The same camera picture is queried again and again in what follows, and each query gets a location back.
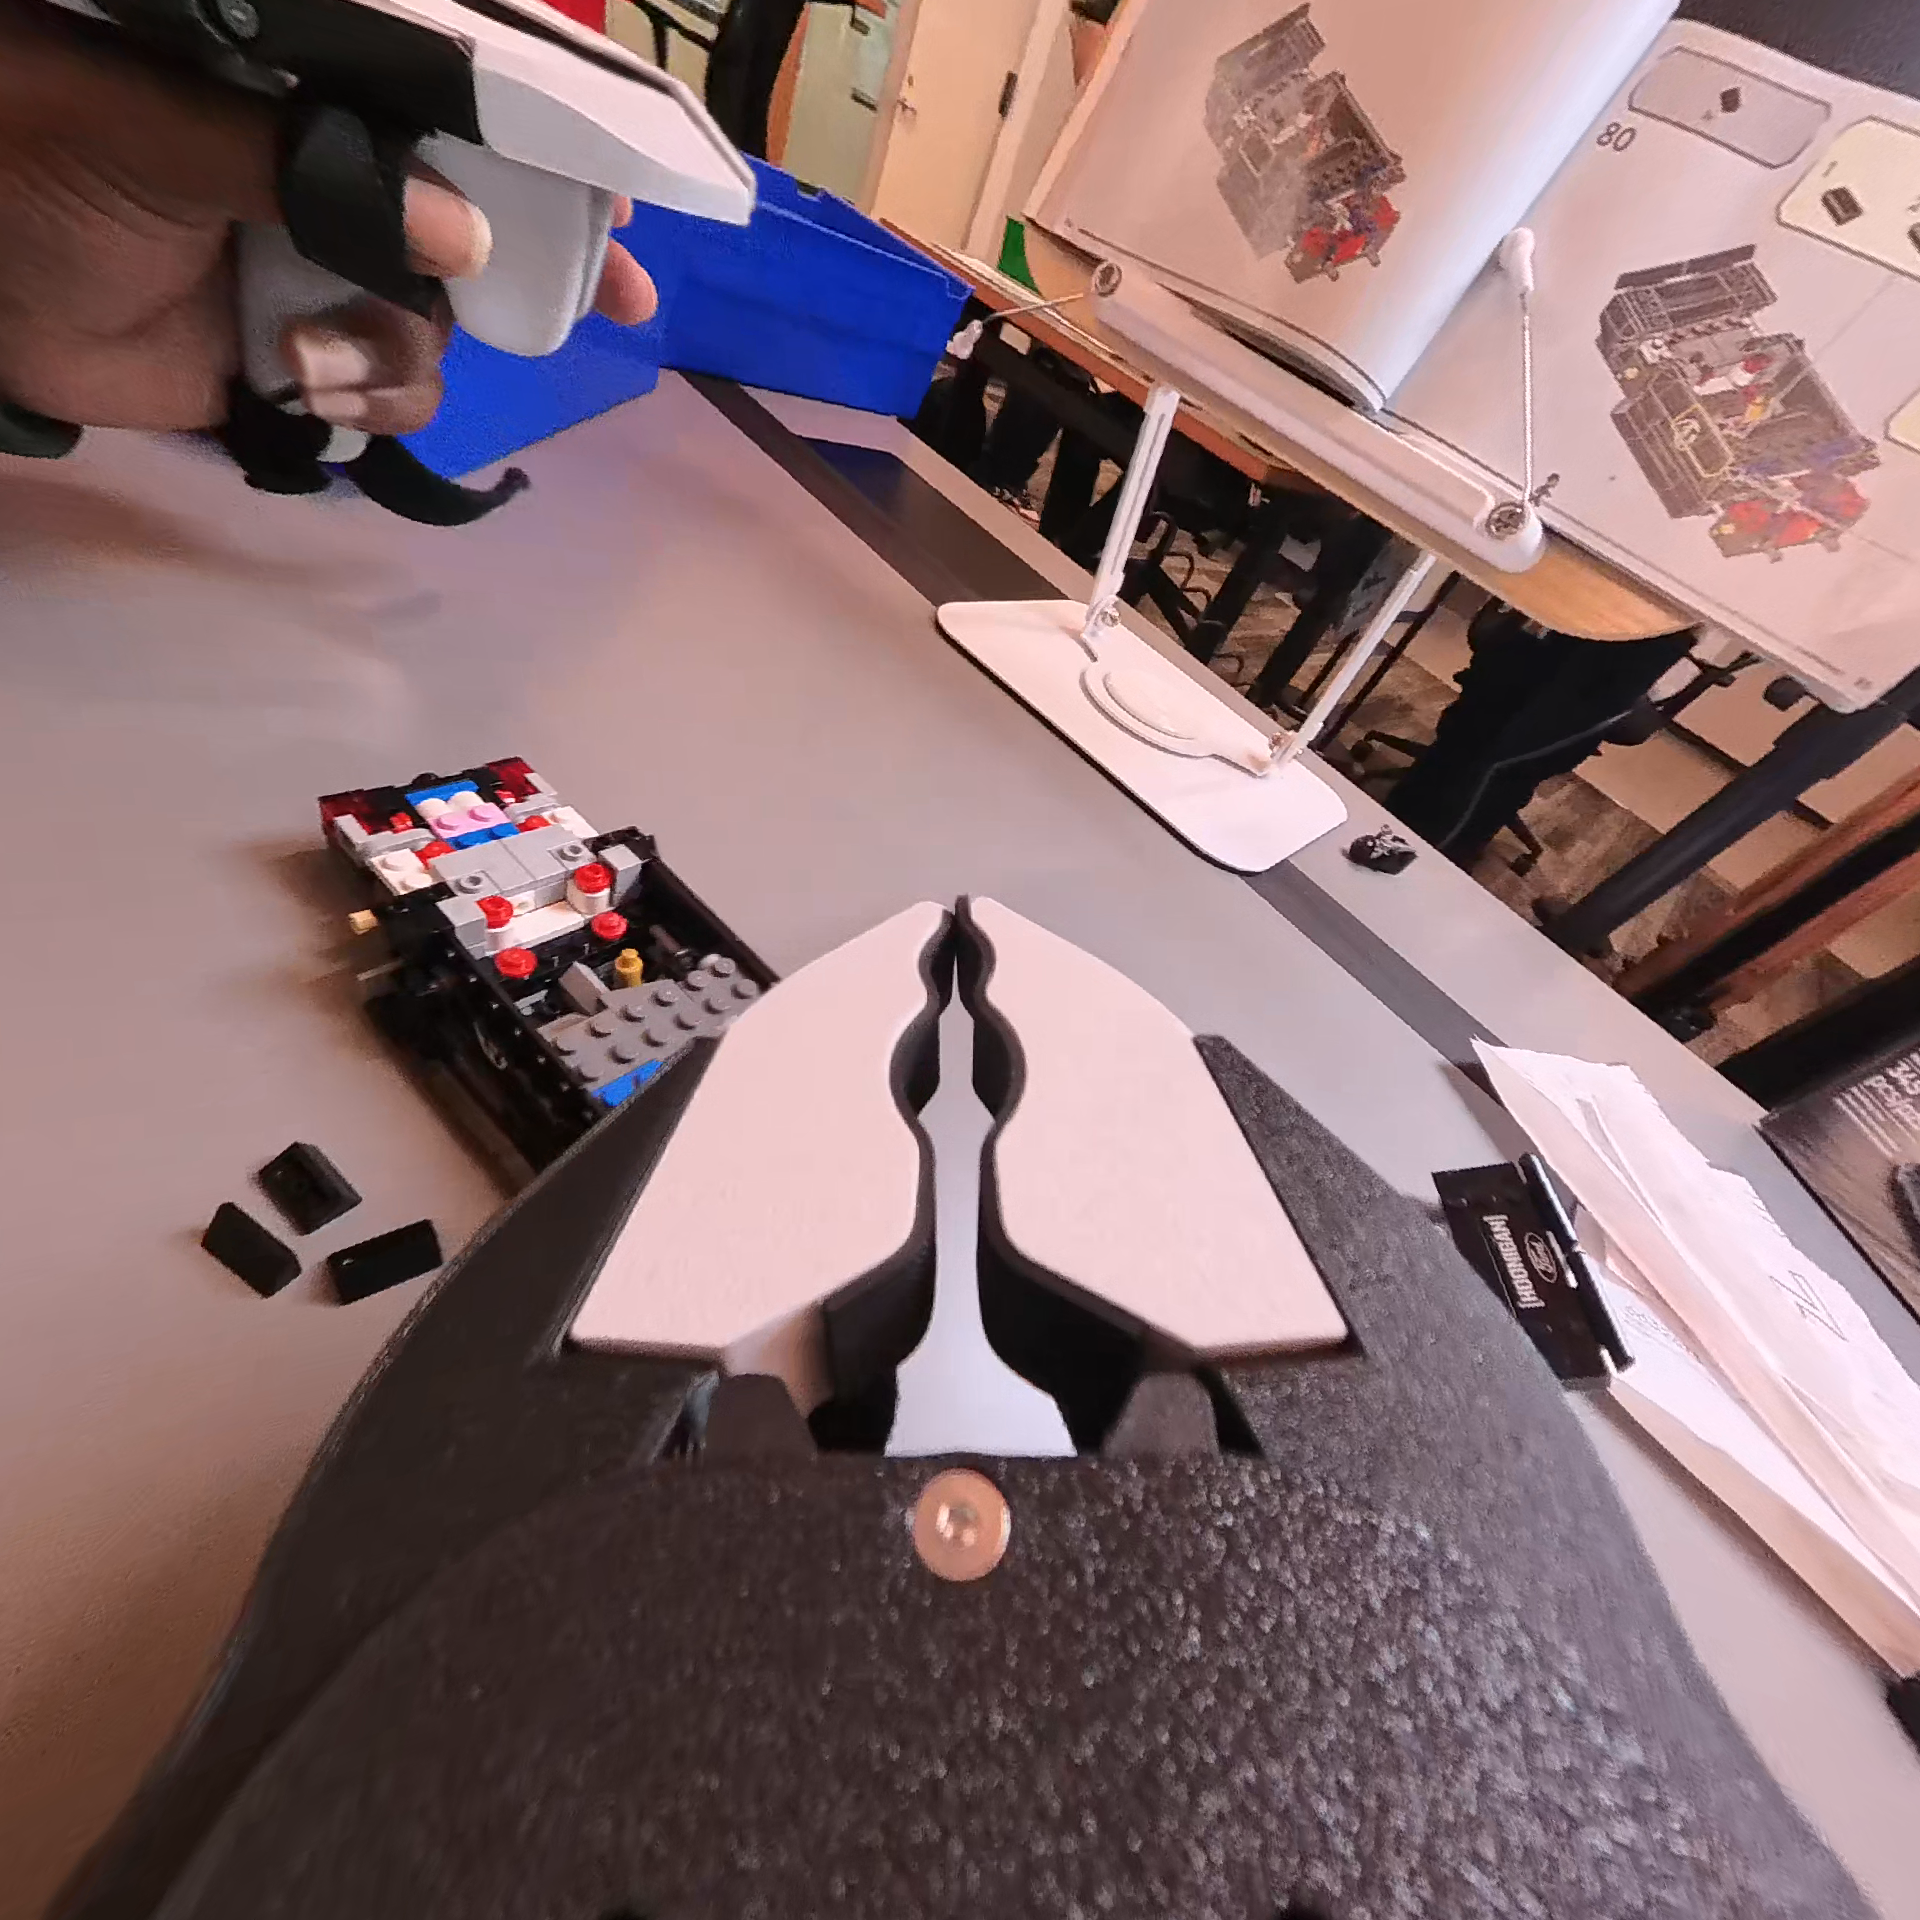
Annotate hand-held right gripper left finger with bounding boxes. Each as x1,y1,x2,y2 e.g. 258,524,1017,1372
568,901,963,1419

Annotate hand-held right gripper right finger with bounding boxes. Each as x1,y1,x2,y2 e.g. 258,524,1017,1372
956,895,1354,1450

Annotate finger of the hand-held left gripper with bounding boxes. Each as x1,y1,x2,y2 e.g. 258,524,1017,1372
356,0,701,107
474,33,759,229

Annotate lego car model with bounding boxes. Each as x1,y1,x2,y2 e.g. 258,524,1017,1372
319,755,781,1191

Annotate black lego slope piece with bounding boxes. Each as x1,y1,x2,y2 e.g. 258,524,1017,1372
258,1142,361,1235
202,1202,303,1295
328,1219,444,1306

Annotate lego instruction booklet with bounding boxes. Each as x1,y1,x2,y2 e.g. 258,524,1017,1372
1026,0,1920,706

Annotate black stickered lego panel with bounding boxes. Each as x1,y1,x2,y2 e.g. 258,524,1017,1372
1432,1151,1637,1385

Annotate lego set box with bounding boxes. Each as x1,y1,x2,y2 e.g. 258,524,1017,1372
1759,1035,1920,1295

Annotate blue plastic bin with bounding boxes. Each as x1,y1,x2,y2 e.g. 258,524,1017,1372
393,150,975,483

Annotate white book stand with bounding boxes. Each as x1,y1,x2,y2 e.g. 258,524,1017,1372
938,225,1561,874

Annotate white numbered paper bag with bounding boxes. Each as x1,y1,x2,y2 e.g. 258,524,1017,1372
1473,1041,1920,1502

